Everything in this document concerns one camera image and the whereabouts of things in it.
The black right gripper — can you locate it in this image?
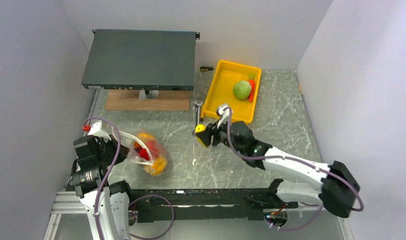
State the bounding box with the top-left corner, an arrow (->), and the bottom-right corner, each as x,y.
197,116 -> 245,155

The clear spotted zip top bag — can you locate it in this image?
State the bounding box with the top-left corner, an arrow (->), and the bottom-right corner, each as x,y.
119,130 -> 168,176

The yellow potato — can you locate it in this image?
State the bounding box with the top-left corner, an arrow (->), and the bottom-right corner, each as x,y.
136,132 -> 156,143

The yellow bell pepper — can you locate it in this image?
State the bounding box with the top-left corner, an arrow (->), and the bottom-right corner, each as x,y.
143,156 -> 167,176

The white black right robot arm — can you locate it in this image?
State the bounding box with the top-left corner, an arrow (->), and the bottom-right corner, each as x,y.
194,121 -> 364,218

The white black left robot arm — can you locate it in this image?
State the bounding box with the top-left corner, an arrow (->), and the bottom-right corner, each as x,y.
71,134 -> 135,240

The silver wrench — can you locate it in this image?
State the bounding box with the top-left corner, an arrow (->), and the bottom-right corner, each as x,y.
192,100 -> 203,136

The wooden board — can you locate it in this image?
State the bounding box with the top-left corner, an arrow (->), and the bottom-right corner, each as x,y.
105,90 -> 191,111

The yellow plastic tray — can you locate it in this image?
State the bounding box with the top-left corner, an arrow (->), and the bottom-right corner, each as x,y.
201,60 -> 262,124

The green cabbage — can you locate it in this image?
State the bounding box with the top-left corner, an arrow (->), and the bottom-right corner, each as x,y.
232,80 -> 252,100

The metal server stand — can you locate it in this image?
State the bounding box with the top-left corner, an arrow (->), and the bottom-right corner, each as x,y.
139,90 -> 159,100

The orange carrot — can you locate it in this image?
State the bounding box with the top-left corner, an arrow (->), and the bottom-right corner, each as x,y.
248,73 -> 255,103

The dark green rack server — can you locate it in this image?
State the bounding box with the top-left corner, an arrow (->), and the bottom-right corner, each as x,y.
81,29 -> 200,92

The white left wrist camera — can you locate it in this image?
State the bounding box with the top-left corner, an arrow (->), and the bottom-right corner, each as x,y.
82,120 -> 113,141

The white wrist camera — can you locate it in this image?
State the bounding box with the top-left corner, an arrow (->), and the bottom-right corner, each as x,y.
216,103 -> 233,129
82,120 -> 113,141

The yellow handled screwdriver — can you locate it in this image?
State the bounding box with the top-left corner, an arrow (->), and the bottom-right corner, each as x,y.
199,112 -> 204,124

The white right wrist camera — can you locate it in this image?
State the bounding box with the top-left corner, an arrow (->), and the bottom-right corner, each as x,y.
216,103 -> 233,129

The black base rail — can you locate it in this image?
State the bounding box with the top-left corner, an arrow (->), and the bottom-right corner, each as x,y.
129,188 -> 298,223

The aluminium frame rail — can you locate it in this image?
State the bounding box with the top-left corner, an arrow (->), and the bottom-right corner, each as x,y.
43,188 -> 356,240

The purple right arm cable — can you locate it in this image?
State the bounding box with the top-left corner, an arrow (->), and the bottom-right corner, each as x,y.
224,107 -> 364,232

